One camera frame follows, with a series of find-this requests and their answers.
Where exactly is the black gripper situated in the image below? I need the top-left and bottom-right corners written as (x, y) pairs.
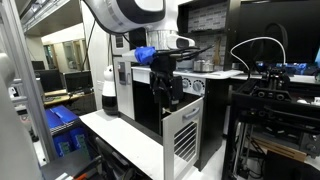
top-left (149, 54), bottom-right (184, 113)

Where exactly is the white tall fridge door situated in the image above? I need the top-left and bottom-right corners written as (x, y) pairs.
top-left (113, 56), bottom-right (136, 120)

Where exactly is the silver cooking pot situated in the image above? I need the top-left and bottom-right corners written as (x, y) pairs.
top-left (192, 59), bottom-right (215, 73)

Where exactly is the black white toy kitchen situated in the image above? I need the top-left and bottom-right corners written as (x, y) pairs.
top-left (111, 0), bottom-right (244, 172)

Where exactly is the white black rounded figure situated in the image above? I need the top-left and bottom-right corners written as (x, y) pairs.
top-left (101, 64), bottom-right (119, 117)

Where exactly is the wooden spoon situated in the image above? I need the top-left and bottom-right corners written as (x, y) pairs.
top-left (213, 35), bottom-right (223, 66)

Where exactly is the black computer monitor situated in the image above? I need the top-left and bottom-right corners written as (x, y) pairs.
top-left (34, 69), bottom-right (64, 94)
top-left (63, 70), bottom-right (94, 94)

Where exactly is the wooden office desk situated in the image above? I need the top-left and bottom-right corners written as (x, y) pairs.
top-left (43, 88), bottom-right (96, 108)

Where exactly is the blue plastic crate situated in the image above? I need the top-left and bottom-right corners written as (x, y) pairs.
top-left (52, 127), bottom-right (90, 158)
top-left (44, 104), bottom-right (81, 134)

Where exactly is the wooden plank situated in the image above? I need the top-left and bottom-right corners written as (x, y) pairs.
top-left (251, 136), bottom-right (308, 163)

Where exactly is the large black screen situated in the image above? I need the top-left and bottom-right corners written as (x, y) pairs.
top-left (234, 0), bottom-right (320, 66)

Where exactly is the white camera with blue tape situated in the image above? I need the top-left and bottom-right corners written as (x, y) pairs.
top-left (121, 45), bottom-right (158, 66)

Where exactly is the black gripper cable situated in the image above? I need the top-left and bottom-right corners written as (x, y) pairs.
top-left (154, 44), bottom-right (214, 63)

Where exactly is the white looped cable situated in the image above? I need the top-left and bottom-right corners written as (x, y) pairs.
top-left (229, 36), bottom-right (288, 73)

